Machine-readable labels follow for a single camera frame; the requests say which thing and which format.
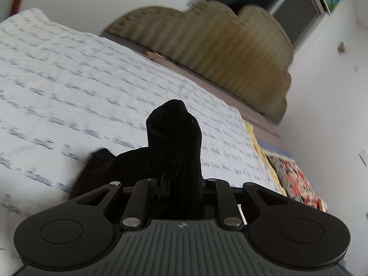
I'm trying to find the black pants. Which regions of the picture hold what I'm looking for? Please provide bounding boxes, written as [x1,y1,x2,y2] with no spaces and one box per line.
[70,99,215,221]

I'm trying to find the floral patterned blanket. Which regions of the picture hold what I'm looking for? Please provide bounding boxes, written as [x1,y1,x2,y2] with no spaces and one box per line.
[267,155,328,213]

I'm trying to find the yellow blanket edge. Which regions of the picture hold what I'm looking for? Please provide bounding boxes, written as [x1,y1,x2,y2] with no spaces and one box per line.
[244,121,287,196]

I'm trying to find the white script-print bed sheet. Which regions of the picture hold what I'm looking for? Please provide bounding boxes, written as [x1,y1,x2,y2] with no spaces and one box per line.
[1,9,283,275]

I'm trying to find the olive upholstered headboard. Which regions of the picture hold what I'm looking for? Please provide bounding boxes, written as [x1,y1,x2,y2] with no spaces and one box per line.
[105,1,294,123]

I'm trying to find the white wall switch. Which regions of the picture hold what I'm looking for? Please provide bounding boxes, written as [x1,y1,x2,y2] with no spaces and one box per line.
[359,149,368,166]

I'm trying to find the small wall hook ornament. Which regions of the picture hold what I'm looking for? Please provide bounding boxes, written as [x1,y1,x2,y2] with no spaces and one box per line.
[338,42,346,54]

